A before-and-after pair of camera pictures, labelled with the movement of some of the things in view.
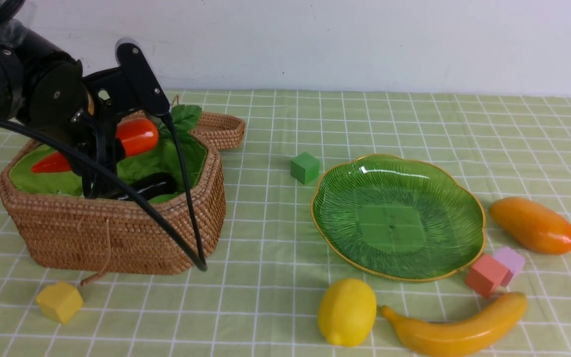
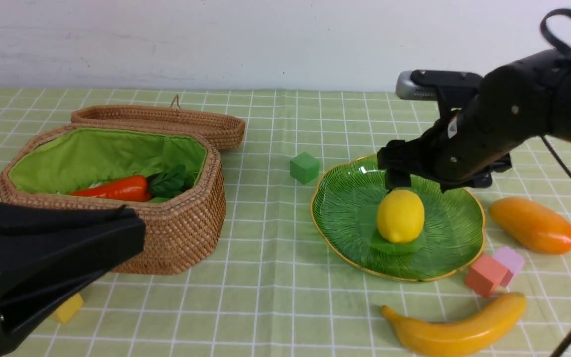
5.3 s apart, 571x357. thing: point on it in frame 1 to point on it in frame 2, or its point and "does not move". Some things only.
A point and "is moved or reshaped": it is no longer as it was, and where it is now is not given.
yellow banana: (461, 338) does not move
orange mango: (534, 226) does not move
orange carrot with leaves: (135, 136) is moved or reshaped
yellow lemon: (347, 312) to (400, 216)
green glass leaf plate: (397, 218) does not move
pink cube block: (488, 271) does not move
